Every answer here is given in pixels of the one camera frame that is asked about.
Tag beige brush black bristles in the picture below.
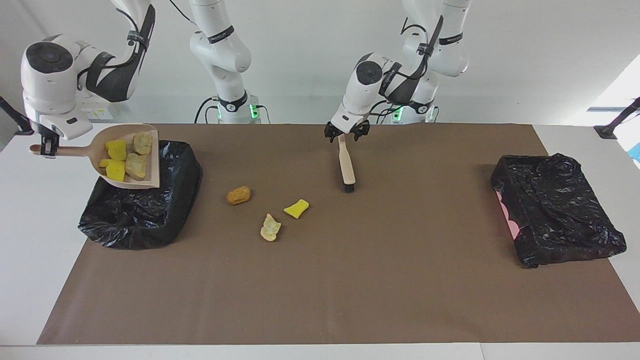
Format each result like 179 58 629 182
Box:
337 134 357 194

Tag small yellow sponge piece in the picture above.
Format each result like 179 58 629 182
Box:
283 198 310 220

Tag orange striped croissant piece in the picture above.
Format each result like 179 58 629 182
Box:
124 152 149 181

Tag beige plastic dustpan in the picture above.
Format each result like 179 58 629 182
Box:
29 123 162 190

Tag brown bread nugget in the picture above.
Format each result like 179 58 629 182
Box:
226 185 252 206

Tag pale yellow food piece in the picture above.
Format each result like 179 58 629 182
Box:
260 213 282 242

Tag pink bin with black bag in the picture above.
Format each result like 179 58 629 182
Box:
490 152 628 270

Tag brown paper mat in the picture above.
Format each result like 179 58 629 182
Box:
36 123 640 346

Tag black left base cables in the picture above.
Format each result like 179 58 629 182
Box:
372 100 401 125

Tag black base cables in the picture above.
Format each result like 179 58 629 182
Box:
194 97 221 124
372 100 401 125

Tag white wall socket box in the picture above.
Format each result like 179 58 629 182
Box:
75 95 115 121

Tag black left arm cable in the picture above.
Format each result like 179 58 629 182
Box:
367 15 446 123

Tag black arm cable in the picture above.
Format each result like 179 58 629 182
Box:
367 15 446 123
75 0 196 91

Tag black right base cables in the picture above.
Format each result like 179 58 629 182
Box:
194 97 221 124

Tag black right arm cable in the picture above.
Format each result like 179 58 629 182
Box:
75 0 196 91

